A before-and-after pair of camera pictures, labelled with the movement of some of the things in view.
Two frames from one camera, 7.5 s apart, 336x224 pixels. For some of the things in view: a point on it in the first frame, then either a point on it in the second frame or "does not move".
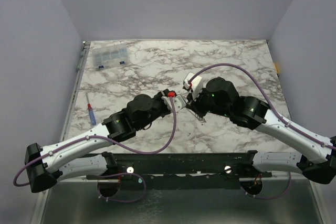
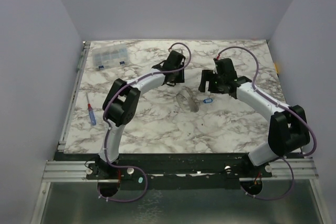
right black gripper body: x=196 y=106 to x=207 y=76
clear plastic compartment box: x=106 y=55 does not move
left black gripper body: x=159 y=108 to x=178 y=77
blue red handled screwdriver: x=91 y=113 does not move
